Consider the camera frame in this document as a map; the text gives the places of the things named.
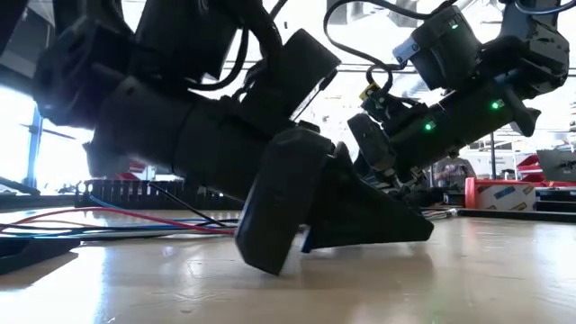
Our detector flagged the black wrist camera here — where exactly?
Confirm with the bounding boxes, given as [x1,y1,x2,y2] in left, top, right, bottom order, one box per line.
[238,28,342,134]
[346,112,400,177]

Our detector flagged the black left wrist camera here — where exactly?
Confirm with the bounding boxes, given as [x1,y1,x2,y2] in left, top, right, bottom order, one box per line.
[238,28,342,134]

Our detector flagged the shelf with red bins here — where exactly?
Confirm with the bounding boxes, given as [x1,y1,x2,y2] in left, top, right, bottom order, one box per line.
[114,159,149,182]

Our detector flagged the red and white box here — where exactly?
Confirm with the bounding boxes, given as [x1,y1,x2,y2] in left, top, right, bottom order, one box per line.
[463,176,537,212]

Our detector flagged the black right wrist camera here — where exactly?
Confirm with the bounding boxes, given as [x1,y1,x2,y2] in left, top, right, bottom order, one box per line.
[346,112,400,177]

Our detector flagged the red storage bins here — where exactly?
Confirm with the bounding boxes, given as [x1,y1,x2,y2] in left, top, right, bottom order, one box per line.
[517,154,541,181]

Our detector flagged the yellow cable tag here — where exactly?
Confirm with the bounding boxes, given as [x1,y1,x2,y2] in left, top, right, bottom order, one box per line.
[358,82,382,103]

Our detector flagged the black slotted cable duct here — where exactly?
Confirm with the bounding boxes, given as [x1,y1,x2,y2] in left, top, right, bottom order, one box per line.
[74,178,247,212]

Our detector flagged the grey monitor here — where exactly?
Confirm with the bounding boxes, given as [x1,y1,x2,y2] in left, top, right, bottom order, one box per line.
[536,148,576,184]

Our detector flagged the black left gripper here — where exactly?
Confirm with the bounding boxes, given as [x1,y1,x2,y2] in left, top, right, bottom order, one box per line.
[85,76,337,276]

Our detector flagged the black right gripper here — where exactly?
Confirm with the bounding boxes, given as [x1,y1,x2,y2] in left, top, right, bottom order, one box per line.
[354,82,518,207]

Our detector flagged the black flat bracket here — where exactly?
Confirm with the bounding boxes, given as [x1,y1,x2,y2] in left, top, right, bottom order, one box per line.
[0,236,82,276]

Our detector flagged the black flat duct cover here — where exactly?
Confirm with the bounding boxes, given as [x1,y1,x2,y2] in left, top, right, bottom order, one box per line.
[456,208,576,225]

